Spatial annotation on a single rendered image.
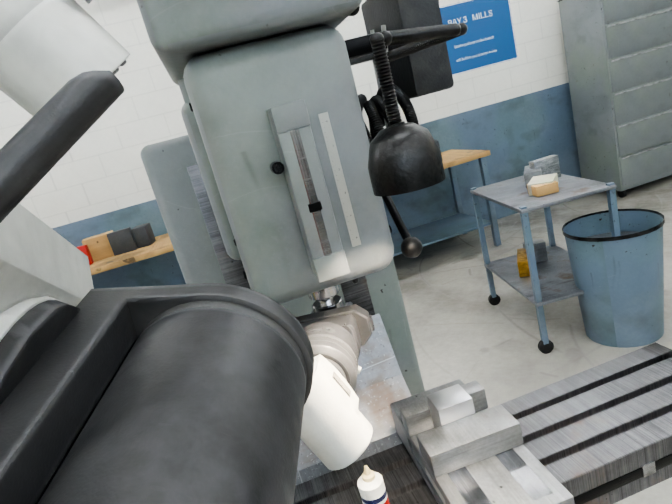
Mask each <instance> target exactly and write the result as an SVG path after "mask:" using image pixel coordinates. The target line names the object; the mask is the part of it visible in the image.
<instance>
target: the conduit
mask: <svg viewBox="0 0 672 504"><path fill-rule="evenodd" d="M393 86H394V87H395V88H394V89H395V90H396V91H395V93H396V96H397V98H396V99H397V100H398V101H397V102H398V103H399V106H400V107H401V109H402V111H403V112H404V113H403V114H404V116H405V118H406V121H407V123H409V122H413V123H416V124H418V125H419V123H418V122H419V121H418V119H417V114H416V112H415V110H414V109H415V108H413V107H414V106H413V104H412V102H411V101H410V99H409V97H408V96H407V94H406V93H405V92H404V91H403V90H402V89H401V88H400V87H398V86H397V85H395V84H394V85H393ZM382 97H383V95H382V91H381V88H379V89H378V91H377V94H376V95H374V96H372V97H371V98H370V100H367V97H366V96H365V95H364V94H359V95H358V98H359V102H360V107H361V111H362V112H363V107H364V109H365V111H366V114H367V116H368V119H369V128H370V132H369V130H368V128H367V126H366V124H365V128H366V132H367V136H368V138H369V140H370V142H371V141H372V140H373V139H374V138H375V136H376V135H377V134H378V133H379V131H380V130H383V129H384V128H383V127H384V126H385V122H384V119H385V121H386V123H387V124H388V123H389V121H388V118H387V114H386V113H387V112H386V111H385V110H386V108H385V105H384V103H385V102H384V101H383V100H384V98H382ZM388 125H389V124H388ZM370 133H371V134H370Z"/></svg>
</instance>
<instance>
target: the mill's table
mask: <svg viewBox="0 0 672 504"><path fill-rule="evenodd" d="M500 405H502V406H503V407H504V408H505V409H506V410H507V411H508V412H509V413H510V414H511V415H512V416H513V417H514V418H515V419H516V420H517V421H518V422H519V423H520V426H521V432H522V437H523V442H524V443H523V445H524V446H525V447H526V448H527V449H528V450H529V451H530V452H531V453H532V454H533V455H534V456H535V457H536V458H537V459H538V460H539V461H540V462H541V463H542V464H543V465H544V467H545V468H546V469H547V470H548V471H549V472H550V473H551V474H552V475H553V476H554V477H555V478H556V479H557V480H558V481H559V482H560V483H561V484H562V485H563V486H564V487H565V488H566V489H567V490H568V491H569V492H570V493H571V494H572V496H573V497H574V502H575V504H614V503H616V502H619V501H621V500H623V499H625V498H627V497H629V496H632V495H634V494H636V493H638V492H640V491H643V490H645V489H647V488H649V487H651V486H654V485H656V484H658V483H660V482H662V481H665V480H667V479H669V478H671V477H672V350H671V349H669V348H667V347H665V346H662V345H660V344H658V343H656V342H655V343H653V344H650V345H648V346H645V347H643V348H640V349H638V350H635V351H633V352H630V353H628V354H625V355H623V356H620V357H618V358H615V359H613V360H610V361H608V362H605V363H603V364H600V365H598V366H595V367H593V368H590V369H588V370H585V371H583V372H580V373H578V374H575V375H573V376H570V377H568V378H565V379H562V380H560V381H557V382H555V383H552V384H550V385H547V386H545V387H542V388H540V389H537V390H535V391H532V392H530V393H527V394H525V395H522V396H520V397H517V398H515V399H512V400H510V401H507V402H505V403H502V404H500ZM365 465H367V466H368V468H369V469H370V470H372V471H374V472H378V473H380V474H381V475H382V478H383V481H384V485H385V488H386V492H387V495H388V499H389V502H390V504H438V503H437V501H436V499H435V497H434V496H433V494H432V492H431V491H430V489H429V487H428V485H427V484H426V482H425V480H424V478H423V477H422V475H421V473H420V471H419V470H418V468H417V466H416V464H415V463H414V461H413V459H412V458H411V456H410V454H409V452H408V451H407V449H406V447H405V445H404V444H403V443H402V444H399V445H397V446H394V447H392V448H389V449H387V450H384V451H382V452H379V453H377V454H374V455H372V456H369V457H367V458H364V459H362V460H359V461H357V462H354V463H352V464H350V465H349V466H347V467H345V468H343V469H340V470H334V471H332V472H329V473H326V474H324V475H321V476H319V477H316V478H314V479H311V480H309V481H306V482H304V483H301V484H299V485H296V486H295V494H294V503H293V504H363V503H362V499H361V496H360V492H359V489H358V485H357V481H358V479H359V478H360V477H361V476H362V473H363V472H364V466H365Z"/></svg>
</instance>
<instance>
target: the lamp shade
mask: <svg viewBox="0 0 672 504"><path fill-rule="evenodd" d="M368 171H369V175H370V180H371V184H372V188H373V192H374V195H375V196H393V195H399V194H404V193H409V192H413V191H417V190H421V189H424V188H427V187H430V186H433V185H435V184H438V183H440V182H442V181H443V180H445V178H446V177H445V172H444V167H443V162H442V157H441V152H440V149H439V147H438V146H437V144H436V142H435V140H434V139H433V137H432V135H431V133H430V132H429V130H428V129H427V128H425V127H423V126H420V125H418V124H416V123H413V122H409V123H405V121H402V122H400V123H397V124H393V125H387V128H385V129H383V130H380V131H379V133H378V134H377V135H376V136H375V138H374V139H373V140H372V141H371V143H370V144H369V158H368Z"/></svg>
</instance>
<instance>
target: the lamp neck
mask: <svg viewBox="0 0 672 504"><path fill-rule="evenodd" d="M384 40H385V39H384V36H383V34H382V33H379V32H376V33H373V34H372V35H371V37H370V44H371V47H372V51H373V53H372V54H373V55H374V56H373V57H374V58H375V59H374V61H375V65H376V68H377V70H376V71H377V72H378V73H377V75H379V76H378V78H379V82H380V85H381V87H380V88H381V91H382V95H383V97H382V98H384V100H383V101H384V102H385V103H384V105H385V108H386V110H385V111H386V112H387V113H386V114H387V118H388V121H389V123H388V124H389V125H393V124H397V123H400V122H401V121H402V119H401V117H402V116H400V114H401V113H400V112H399V111H400V110H399V106H398V104H399V103H397V101H398V100H397V99H396V98H397V96H396V93H395V91H396V90H395V89H394V88H395V87H394V86H393V85H394V83H393V81H394V80H393V79H392V78H393V77H392V76H391V75H392V73H391V69H390V66H389V64H390V63H389V62H388V61H389V59H388V56H387V54H388V53H387V52H386V51H387V49H385V48H386V46H385V42H384Z"/></svg>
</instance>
